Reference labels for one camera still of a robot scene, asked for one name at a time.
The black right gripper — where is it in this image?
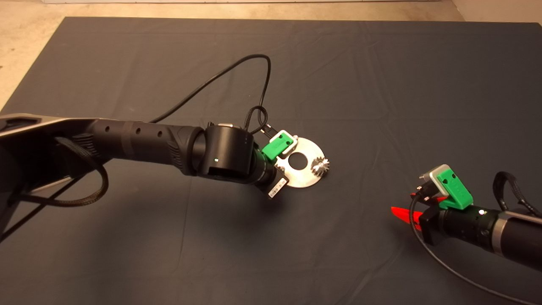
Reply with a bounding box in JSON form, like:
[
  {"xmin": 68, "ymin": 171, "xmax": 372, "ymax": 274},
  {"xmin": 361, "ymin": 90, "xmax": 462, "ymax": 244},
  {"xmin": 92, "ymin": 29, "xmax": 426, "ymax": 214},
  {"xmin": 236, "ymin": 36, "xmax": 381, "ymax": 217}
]
[{"xmin": 390, "ymin": 193, "xmax": 502, "ymax": 257}]

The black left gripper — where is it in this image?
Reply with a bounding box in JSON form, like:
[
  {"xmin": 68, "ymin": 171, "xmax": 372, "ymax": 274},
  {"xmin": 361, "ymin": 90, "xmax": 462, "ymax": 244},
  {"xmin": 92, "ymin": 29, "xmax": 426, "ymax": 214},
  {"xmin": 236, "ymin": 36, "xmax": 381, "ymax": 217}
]
[{"xmin": 252, "ymin": 146, "xmax": 290, "ymax": 199}]

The round metal carrier plate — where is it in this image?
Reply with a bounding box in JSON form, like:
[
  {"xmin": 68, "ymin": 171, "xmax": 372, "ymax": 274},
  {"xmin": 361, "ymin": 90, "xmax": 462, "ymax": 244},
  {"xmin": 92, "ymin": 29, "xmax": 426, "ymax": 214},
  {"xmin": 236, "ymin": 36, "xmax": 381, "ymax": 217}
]
[{"xmin": 275, "ymin": 136, "xmax": 326, "ymax": 189}]

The braided black harness loop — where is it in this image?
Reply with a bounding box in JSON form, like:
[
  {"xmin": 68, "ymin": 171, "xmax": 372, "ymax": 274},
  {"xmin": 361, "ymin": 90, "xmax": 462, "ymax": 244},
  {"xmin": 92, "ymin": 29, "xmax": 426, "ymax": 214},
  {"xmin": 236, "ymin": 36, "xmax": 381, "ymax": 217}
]
[{"xmin": 19, "ymin": 136, "xmax": 109, "ymax": 208}]

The dark grey table cloth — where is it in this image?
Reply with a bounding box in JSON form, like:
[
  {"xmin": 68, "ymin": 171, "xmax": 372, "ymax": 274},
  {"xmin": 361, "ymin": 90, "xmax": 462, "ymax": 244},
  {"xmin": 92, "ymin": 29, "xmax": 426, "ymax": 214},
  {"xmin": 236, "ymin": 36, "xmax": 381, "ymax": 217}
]
[{"xmin": 0, "ymin": 17, "xmax": 542, "ymax": 305}]

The green left camera mount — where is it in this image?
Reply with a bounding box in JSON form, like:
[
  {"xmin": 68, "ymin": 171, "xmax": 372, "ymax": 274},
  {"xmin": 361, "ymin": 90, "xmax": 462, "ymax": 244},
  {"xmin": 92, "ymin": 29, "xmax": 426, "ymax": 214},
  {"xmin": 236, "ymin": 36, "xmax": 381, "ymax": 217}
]
[{"xmin": 262, "ymin": 131, "xmax": 294, "ymax": 161}]

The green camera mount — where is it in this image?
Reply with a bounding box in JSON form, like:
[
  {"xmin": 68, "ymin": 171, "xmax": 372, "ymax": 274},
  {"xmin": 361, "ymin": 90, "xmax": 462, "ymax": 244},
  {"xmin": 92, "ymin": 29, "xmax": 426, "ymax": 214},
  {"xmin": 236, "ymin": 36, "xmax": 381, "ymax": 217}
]
[
  {"xmin": 436, "ymin": 168, "xmax": 473, "ymax": 210},
  {"xmin": 262, "ymin": 131, "xmax": 294, "ymax": 161}
]

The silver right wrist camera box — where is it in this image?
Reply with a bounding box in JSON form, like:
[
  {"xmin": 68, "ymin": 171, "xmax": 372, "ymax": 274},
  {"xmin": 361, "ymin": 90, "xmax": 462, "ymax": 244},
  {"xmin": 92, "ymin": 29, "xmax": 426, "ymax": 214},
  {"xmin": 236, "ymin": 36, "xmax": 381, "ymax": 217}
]
[{"xmin": 419, "ymin": 164, "xmax": 449, "ymax": 200}]

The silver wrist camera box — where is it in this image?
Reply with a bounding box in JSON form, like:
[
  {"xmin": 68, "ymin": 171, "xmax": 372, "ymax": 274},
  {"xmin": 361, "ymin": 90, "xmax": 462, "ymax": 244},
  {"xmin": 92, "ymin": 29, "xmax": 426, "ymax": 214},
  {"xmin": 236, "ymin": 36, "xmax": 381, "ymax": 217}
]
[
  {"xmin": 277, "ymin": 130, "xmax": 299, "ymax": 157},
  {"xmin": 419, "ymin": 164, "xmax": 449, "ymax": 200}
]

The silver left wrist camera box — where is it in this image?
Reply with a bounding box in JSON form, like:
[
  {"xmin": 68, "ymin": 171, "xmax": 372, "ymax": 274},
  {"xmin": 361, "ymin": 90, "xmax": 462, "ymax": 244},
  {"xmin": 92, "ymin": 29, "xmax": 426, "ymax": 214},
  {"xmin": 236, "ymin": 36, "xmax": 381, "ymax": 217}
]
[{"xmin": 277, "ymin": 130, "xmax": 299, "ymax": 157}]

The green right camera mount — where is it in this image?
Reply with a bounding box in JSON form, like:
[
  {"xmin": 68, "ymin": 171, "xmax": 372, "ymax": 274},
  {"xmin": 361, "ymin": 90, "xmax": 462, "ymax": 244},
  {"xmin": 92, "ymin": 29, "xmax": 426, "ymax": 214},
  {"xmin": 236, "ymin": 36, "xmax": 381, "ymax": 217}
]
[{"xmin": 436, "ymin": 168, "xmax": 473, "ymax": 210}]

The braided black left wrist cable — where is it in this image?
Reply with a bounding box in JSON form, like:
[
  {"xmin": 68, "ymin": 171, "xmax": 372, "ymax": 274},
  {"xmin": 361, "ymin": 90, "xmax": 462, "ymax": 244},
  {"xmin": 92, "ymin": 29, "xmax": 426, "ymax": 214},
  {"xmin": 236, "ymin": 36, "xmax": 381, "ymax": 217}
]
[{"xmin": 243, "ymin": 105, "xmax": 280, "ymax": 136}]

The braided black wrist cable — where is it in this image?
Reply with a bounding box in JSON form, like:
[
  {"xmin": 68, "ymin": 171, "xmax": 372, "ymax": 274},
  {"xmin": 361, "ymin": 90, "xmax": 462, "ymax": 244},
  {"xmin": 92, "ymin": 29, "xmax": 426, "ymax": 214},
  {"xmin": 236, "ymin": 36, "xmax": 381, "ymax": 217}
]
[
  {"xmin": 243, "ymin": 105, "xmax": 280, "ymax": 136},
  {"xmin": 493, "ymin": 171, "xmax": 542, "ymax": 219}
]

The braided black right wrist cable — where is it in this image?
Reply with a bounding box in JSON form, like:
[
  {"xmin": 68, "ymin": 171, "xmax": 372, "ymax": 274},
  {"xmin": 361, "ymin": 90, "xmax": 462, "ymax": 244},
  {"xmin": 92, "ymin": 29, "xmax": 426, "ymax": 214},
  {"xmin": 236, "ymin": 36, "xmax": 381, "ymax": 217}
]
[{"xmin": 493, "ymin": 171, "xmax": 542, "ymax": 219}]

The thin black left camera cable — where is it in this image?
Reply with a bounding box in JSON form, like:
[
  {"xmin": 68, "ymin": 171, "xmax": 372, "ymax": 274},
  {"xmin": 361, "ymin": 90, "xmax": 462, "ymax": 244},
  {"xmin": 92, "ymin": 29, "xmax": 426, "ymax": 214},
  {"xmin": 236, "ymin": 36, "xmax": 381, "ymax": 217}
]
[{"xmin": 148, "ymin": 54, "xmax": 271, "ymax": 124}]

